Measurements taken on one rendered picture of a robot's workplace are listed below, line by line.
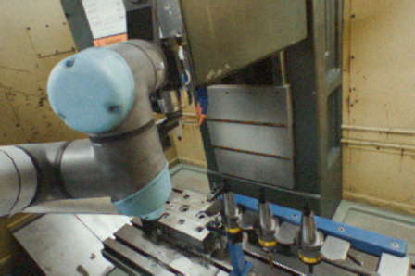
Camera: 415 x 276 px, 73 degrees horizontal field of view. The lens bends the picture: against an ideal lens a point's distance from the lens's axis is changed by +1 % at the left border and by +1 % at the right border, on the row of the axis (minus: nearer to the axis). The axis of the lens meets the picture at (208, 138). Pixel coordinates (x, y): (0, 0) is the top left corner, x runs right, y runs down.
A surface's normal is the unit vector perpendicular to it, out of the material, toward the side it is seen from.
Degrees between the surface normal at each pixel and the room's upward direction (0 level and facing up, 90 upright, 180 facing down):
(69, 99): 90
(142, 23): 59
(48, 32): 90
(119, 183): 90
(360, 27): 90
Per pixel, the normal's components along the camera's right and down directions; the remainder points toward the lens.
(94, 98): -0.14, 0.41
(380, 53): -0.60, 0.41
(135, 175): 0.31, 0.32
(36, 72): 0.77, 0.11
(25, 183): 0.98, -0.02
